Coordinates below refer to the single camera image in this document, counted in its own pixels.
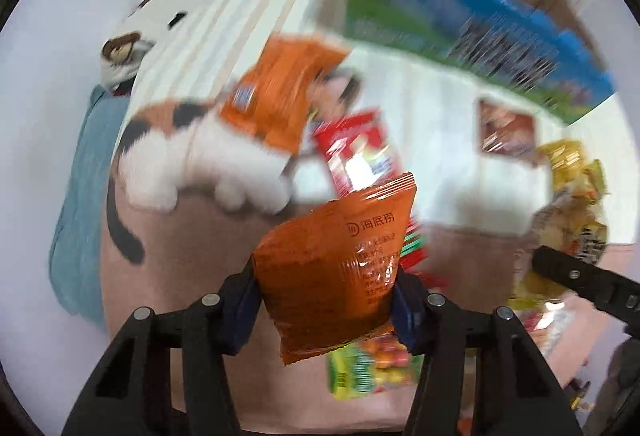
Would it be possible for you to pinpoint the white striped blanket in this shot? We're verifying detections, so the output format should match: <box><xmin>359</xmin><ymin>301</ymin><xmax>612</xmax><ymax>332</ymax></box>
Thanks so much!
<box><xmin>130</xmin><ymin>0</ymin><xmax>551</xmax><ymax>237</ymax></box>

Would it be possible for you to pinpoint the small orange snack packet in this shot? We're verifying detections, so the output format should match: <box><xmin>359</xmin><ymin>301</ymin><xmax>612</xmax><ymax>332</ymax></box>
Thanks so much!
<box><xmin>251</xmin><ymin>172</ymin><xmax>418</xmax><ymax>367</ymax></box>

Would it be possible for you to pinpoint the calico cat plush toy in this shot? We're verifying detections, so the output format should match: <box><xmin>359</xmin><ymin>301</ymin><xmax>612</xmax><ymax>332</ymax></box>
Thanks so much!
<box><xmin>105</xmin><ymin>68</ymin><xmax>363</xmax><ymax>267</ymax></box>

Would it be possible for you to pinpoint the teal cloth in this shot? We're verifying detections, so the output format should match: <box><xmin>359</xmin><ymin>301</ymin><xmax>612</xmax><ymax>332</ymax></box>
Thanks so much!
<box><xmin>49</xmin><ymin>86</ymin><xmax>131</xmax><ymax>332</ymax></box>

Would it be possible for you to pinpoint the dark grey cloth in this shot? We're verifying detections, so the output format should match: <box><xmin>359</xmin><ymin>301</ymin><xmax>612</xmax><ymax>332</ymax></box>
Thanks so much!
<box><xmin>585</xmin><ymin>336</ymin><xmax>640</xmax><ymax>436</ymax></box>

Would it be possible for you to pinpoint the white printed pillow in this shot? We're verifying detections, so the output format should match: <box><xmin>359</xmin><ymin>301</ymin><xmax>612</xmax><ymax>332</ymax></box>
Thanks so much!
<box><xmin>97</xmin><ymin>0</ymin><xmax>248</xmax><ymax>89</ymax></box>

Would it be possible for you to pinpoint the red crown print snack packet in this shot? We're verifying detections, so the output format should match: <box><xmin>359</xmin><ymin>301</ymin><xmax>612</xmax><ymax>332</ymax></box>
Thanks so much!
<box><xmin>312</xmin><ymin>110</ymin><xmax>401</xmax><ymax>201</ymax></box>

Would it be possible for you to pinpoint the green yellow snack packet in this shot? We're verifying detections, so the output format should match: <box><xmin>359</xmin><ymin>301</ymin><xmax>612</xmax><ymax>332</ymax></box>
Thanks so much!
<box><xmin>326</xmin><ymin>335</ymin><xmax>426</xmax><ymax>401</ymax></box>

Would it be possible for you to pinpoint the printed cardboard box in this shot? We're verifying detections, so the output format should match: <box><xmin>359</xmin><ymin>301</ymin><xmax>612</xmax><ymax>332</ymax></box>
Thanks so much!
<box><xmin>320</xmin><ymin>0</ymin><xmax>616</xmax><ymax>127</ymax></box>

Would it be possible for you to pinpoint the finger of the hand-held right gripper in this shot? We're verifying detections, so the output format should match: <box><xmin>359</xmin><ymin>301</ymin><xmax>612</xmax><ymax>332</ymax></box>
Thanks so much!
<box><xmin>531</xmin><ymin>246</ymin><xmax>640</xmax><ymax>317</ymax></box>

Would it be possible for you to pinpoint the clear bag of yellow snacks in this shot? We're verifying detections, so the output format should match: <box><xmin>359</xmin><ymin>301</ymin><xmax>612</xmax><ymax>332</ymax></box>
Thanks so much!
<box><xmin>510</xmin><ymin>191</ymin><xmax>608</xmax><ymax>311</ymax></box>

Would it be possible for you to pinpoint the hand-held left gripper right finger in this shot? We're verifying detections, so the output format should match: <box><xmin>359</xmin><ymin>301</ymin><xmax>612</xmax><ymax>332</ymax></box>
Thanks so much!
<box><xmin>392</xmin><ymin>266</ymin><xmax>583</xmax><ymax>436</ymax></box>

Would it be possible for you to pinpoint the small brown snack packet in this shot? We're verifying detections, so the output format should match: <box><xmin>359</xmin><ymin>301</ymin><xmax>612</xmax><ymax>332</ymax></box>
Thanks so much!
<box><xmin>477</xmin><ymin>98</ymin><xmax>541</xmax><ymax>157</ymax></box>

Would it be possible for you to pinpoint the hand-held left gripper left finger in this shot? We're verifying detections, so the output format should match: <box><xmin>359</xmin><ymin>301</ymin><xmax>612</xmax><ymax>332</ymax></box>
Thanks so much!
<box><xmin>61</xmin><ymin>261</ymin><xmax>261</xmax><ymax>436</ymax></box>

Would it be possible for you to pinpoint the red green striped snack packet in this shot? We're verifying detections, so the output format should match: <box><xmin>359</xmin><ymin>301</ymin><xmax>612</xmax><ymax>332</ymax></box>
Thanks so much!
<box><xmin>400</xmin><ymin>213</ymin><xmax>438</xmax><ymax>287</ymax></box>

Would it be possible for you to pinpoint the large orange snack packet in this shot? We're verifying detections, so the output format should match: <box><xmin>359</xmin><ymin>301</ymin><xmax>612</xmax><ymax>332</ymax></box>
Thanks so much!
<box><xmin>217</xmin><ymin>34</ymin><xmax>351</xmax><ymax>154</ymax></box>

